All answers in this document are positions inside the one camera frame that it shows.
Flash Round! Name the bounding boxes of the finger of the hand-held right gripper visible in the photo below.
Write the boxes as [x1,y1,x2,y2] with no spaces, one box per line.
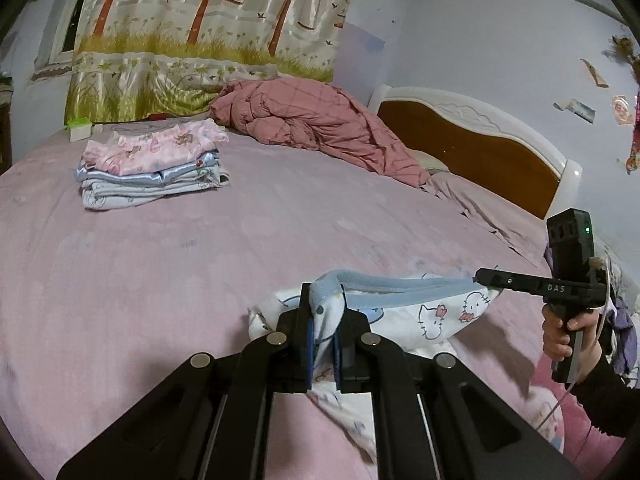
[472,267,528,295]

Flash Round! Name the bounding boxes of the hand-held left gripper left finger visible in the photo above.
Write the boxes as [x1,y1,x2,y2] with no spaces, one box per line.
[56,282,314,480]

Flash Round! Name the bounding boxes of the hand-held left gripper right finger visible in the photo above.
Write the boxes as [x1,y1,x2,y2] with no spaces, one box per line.
[333,305,583,480]

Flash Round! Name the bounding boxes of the white cat print pants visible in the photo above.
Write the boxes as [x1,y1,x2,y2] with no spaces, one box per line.
[247,269,503,464]

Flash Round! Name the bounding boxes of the person's right forearm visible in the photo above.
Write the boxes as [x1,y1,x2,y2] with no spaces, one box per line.
[570,349,640,440]

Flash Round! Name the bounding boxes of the person's right hand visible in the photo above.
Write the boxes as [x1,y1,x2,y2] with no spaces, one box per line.
[541,304,604,377]

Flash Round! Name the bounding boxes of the purple cloth pile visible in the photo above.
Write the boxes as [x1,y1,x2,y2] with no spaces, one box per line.
[600,294,640,377]

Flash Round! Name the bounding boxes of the red hanging ornament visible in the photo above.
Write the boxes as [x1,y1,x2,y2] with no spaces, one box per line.
[626,85,640,174]

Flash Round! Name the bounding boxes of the beige pillow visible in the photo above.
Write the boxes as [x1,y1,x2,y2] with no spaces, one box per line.
[410,157,451,184]

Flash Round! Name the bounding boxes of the white and brown headboard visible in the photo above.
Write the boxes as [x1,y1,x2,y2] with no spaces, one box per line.
[367,85,584,220]

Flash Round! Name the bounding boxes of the pink printed cloth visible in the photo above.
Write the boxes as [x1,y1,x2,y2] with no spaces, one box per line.
[529,385,567,457]

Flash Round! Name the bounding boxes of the pink bed sheet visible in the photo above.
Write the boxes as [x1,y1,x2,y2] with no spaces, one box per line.
[0,119,632,480]

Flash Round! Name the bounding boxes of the dried flower bunch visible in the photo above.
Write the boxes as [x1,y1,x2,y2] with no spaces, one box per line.
[607,34,640,81]

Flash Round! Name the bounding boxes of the white small print folded garment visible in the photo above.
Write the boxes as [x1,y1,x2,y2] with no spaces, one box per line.
[80,167,232,211]

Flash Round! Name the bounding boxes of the pink checked quilt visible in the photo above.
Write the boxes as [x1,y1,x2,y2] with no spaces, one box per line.
[208,78,432,189]

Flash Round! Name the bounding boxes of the blue satin folded garment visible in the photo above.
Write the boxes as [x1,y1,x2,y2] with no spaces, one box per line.
[75,156,222,192]

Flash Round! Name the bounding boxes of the pink printed folded garment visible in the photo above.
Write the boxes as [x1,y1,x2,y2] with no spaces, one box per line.
[82,121,229,176]

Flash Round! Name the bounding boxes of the green tissue box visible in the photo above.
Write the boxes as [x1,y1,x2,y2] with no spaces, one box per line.
[67,117,94,142]

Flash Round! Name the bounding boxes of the tree print curtain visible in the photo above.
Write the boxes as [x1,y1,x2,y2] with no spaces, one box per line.
[65,0,362,124]

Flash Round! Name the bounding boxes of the small wall picture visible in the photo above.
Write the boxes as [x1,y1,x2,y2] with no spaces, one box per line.
[552,99,596,124]

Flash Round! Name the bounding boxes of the tan wall strip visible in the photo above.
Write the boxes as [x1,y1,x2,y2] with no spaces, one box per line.
[580,58,609,89]

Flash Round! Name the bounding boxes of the white window frame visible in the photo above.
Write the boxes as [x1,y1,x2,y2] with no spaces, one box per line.
[31,0,97,82]

